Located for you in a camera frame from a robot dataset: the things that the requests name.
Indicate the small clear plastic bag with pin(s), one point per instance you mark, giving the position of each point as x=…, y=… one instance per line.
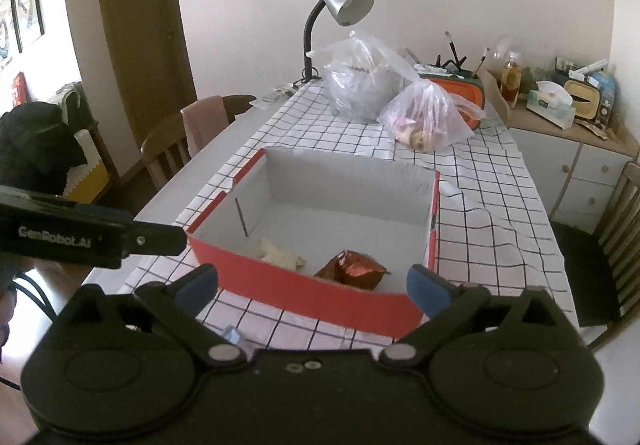
x=430, y=115

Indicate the white sideboard cabinet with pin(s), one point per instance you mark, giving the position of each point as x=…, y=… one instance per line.
x=590, y=165

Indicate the yellow box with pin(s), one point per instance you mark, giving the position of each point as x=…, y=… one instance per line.
x=92, y=182

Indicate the wooden chair with pink cloth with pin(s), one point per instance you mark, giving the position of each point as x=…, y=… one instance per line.
x=160, y=150

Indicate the black bag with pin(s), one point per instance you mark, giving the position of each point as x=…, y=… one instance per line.
x=35, y=150

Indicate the paint brush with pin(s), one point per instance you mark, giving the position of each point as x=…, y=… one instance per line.
x=451, y=47
x=481, y=62

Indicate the green tissue box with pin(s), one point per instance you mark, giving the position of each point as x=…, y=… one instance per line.
x=547, y=107

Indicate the cream white snack packet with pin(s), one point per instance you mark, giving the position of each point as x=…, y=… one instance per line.
x=280, y=255

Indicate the pink cloth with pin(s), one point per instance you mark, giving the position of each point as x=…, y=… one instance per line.
x=205, y=125

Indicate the orange lidded container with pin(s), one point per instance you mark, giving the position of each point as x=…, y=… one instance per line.
x=462, y=92

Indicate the small blue wrapped candy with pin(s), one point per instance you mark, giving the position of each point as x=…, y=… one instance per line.
x=232, y=336

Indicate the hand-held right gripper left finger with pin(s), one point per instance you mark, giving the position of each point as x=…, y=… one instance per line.
x=200, y=282

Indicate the amber glass bottle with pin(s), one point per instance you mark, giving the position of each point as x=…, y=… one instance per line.
x=511, y=80

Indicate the framed wall picture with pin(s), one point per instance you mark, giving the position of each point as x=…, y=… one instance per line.
x=5, y=35
x=29, y=5

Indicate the red cardboard box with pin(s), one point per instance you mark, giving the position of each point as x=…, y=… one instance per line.
x=300, y=290

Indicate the black pen holder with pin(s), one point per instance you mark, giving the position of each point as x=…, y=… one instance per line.
x=452, y=65

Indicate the wooden chair with dark seat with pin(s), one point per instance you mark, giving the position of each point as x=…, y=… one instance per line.
x=620, y=215

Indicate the large clear plastic bag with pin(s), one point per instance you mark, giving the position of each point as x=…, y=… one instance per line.
x=355, y=85

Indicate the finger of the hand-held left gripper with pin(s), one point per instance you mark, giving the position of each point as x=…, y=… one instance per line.
x=157, y=240

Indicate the brown wooden door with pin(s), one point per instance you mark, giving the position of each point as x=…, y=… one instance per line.
x=145, y=25

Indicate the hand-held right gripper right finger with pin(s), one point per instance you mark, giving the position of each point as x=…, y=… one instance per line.
x=425, y=290

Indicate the white checked tablecloth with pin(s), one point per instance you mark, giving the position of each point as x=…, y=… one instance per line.
x=500, y=225

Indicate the tan tissue holder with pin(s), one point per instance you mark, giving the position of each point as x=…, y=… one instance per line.
x=582, y=100

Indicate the light blue packet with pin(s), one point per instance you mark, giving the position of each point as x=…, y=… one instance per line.
x=605, y=95

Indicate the copper foil snack packet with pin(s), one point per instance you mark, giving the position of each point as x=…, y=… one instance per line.
x=352, y=272

